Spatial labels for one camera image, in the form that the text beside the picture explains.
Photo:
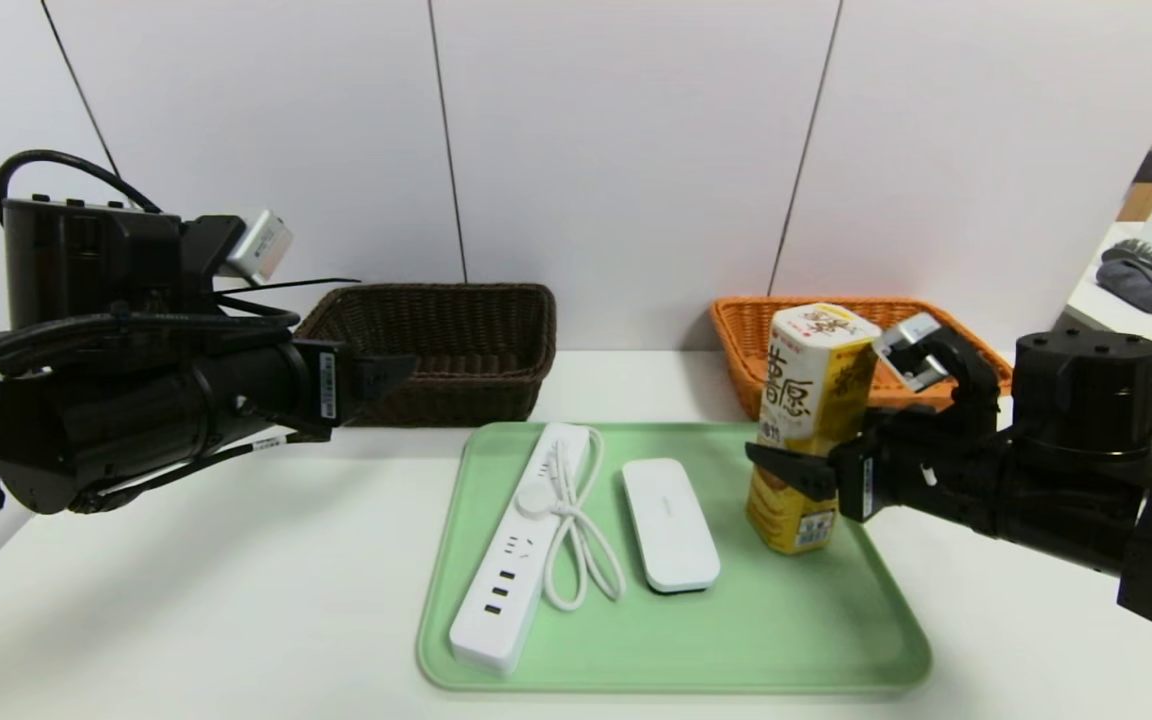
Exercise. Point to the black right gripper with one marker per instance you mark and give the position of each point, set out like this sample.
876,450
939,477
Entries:
861,483

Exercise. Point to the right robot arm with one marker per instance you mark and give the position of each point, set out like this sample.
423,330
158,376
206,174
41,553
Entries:
1086,400

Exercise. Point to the white side table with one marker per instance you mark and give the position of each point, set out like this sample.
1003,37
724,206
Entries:
1116,315

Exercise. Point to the yellow hexagonal snack box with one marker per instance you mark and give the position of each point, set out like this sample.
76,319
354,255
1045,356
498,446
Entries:
816,390

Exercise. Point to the orange wicker basket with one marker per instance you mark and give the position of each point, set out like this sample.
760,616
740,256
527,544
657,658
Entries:
746,340

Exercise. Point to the dark brown wicker basket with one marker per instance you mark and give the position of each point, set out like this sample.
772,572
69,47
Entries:
476,380

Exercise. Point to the light green plastic tray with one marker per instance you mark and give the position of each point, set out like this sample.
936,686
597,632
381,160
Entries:
786,630

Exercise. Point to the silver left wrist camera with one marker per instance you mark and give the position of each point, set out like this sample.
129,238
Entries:
256,245

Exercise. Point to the dark grey fabric pouch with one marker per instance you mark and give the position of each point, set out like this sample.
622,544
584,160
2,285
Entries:
1136,283

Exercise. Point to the white oblong case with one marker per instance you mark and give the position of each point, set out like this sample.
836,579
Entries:
671,530

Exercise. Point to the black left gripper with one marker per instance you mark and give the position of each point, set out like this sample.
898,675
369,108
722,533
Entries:
328,385

